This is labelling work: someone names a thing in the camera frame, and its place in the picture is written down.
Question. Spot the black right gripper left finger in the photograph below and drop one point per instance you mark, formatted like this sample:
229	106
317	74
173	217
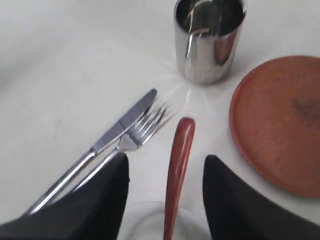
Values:
93	212

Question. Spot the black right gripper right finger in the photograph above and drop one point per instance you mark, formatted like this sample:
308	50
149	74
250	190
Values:
235	211

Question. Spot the white speckled ceramic bowl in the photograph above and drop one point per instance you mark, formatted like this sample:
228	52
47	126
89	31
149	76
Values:
145	221

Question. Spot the silver metal fork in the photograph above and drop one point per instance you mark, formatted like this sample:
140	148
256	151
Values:
159	113

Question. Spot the dark red wooden spoon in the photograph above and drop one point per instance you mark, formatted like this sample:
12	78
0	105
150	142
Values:
179	156

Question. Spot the silver table knife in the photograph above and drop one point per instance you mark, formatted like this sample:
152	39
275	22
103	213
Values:
109	137

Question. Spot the brown wooden plate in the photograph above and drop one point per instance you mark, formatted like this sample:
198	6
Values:
274	117

